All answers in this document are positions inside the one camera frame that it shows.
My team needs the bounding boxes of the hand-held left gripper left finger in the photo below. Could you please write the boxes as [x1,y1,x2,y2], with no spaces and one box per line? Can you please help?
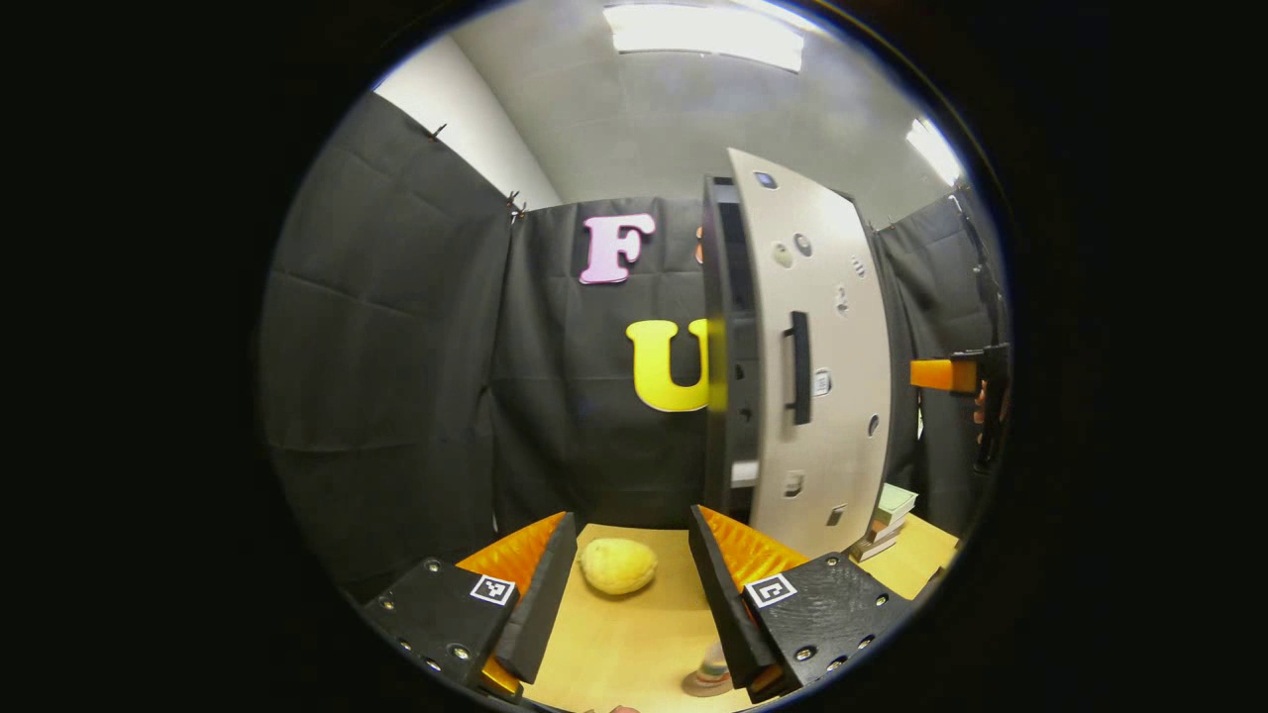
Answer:
[362,512,579,704]

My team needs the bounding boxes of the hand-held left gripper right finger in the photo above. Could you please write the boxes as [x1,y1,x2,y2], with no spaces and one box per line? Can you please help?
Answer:
[688,505,914,704]

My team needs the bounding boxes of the clear plastic bottle red label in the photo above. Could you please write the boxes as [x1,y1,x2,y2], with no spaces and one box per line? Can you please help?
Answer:
[693,641,736,691]

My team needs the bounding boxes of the beige cabinet door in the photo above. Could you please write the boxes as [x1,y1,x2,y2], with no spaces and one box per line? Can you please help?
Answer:
[726,147,893,560]

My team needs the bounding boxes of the dark grey cabinet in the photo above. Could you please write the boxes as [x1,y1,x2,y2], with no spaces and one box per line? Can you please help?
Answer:
[698,173,769,531]

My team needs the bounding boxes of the yellow round bun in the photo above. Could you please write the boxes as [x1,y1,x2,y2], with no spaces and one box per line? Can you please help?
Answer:
[579,536,659,596]

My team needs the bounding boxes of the small ceiling light panel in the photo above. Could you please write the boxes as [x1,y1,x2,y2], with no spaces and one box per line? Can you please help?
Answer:
[906,117,964,187]

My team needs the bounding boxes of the black backdrop cloth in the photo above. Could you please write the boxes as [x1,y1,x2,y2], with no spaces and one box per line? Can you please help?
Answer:
[260,91,1011,600]

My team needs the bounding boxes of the large ceiling light panel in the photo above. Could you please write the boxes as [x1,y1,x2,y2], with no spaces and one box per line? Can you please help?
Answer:
[602,2,805,73]

